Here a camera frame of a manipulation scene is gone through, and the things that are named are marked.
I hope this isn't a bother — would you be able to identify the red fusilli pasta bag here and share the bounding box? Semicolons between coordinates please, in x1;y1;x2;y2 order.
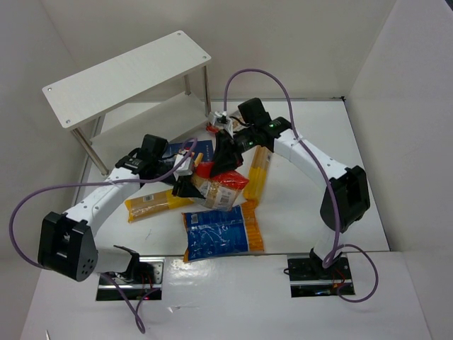
190;162;249;211

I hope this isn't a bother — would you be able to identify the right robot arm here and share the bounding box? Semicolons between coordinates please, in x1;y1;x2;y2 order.
210;98;370;268

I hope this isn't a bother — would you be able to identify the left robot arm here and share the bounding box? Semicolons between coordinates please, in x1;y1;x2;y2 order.
38;135;197;282

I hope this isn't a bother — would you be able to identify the blue Barilla pasta box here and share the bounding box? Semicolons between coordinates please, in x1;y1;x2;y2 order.
161;140;214;165

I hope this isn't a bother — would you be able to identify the red macaroni bag near shelf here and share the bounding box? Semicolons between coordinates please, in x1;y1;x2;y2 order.
206;113;248;135

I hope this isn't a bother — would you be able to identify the blue and orange pasta bag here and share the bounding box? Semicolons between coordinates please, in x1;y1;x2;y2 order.
183;201;265;263

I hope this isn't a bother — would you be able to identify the white two-tier shelf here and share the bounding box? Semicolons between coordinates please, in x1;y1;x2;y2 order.
42;30;212;176

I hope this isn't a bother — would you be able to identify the yellow spaghetti pack right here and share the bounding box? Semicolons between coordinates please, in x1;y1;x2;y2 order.
243;147;273;207

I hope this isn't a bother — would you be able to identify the yellow spaghetti pack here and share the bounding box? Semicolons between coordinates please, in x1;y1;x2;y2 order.
125;189;194;223
243;147;273;207

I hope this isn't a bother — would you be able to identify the yellow spaghetti pack left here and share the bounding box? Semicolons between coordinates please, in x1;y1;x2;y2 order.
125;189;194;223

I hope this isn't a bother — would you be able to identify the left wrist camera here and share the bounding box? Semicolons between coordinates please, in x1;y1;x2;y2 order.
174;150;195;177

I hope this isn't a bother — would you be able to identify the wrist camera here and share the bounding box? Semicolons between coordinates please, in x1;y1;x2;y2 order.
207;111;234;135
174;150;195;177

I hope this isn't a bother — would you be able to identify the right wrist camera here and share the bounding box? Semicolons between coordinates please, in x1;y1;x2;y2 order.
207;111;234;135

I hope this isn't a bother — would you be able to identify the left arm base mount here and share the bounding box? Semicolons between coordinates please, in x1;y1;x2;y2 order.
96;256;165;302

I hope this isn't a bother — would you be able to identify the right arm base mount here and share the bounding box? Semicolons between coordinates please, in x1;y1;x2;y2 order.
283;254;355;298

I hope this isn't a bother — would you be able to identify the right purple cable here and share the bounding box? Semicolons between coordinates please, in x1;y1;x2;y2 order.
224;69;379;304

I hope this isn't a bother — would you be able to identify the purple cable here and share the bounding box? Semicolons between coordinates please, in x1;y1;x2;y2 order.
224;69;379;304
10;137;198;334

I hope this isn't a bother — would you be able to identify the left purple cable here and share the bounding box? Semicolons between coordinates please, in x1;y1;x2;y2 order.
10;137;198;334

